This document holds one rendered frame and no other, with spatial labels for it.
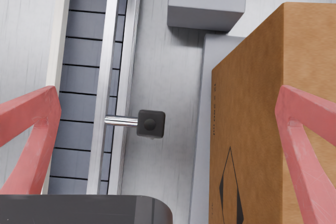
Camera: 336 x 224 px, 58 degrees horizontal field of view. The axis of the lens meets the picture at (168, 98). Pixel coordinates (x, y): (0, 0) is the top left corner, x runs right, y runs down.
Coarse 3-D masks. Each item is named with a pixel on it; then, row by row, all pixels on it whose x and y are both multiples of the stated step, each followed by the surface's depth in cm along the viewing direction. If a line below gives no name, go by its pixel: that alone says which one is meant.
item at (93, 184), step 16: (112, 0) 34; (112, 16) 34; (112, 32) 34; (112, 48) 34; (96, 96) 34; (96, 112) 33; (96, 128) 33; (96, 144) 33; (96, 160) 33; (96, 176) 33; (96, 192) 33
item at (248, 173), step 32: (256, 32) 23; (288, 32) 18; (320, 32) 18; (224, 64) 35; (256, 64) 23; (288, 64) 18; (320, 64) 18; (224, 96) 35; (256, 96) 23; (320, 96) 18; (224, 128) 34; (256, 128) 23; (224, 160) 34; (256, 160) 22; (320, 160) 18; (224, 192) 33; (256, 192) 22; (288, 192) 18
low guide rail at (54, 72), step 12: (60, 0) 39; (60, 12) 39; (60, 24) 39; (60, 36) 39; (60, 48) 39; (48, 60) 38; (60, 60) 40; (48, 72) 38; (60, 72) 40; (48, 84) 38; (48, 168) 39; (48, 180) 39
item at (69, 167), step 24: (72, 0) 42; (96, 0) 42; (120, 0) 43; (72, 24) 42; (96, 24) 42; (120, 24) 42; (72, 48) 42; (96, 48) 42; (120, 48) 42; (72, 72) 42; (96, 72) 42; (72, 96) 42; (72, 120) 42; (72, 144) 41; (72, 168) 41; (48, 192) 41; (72, 192) 41
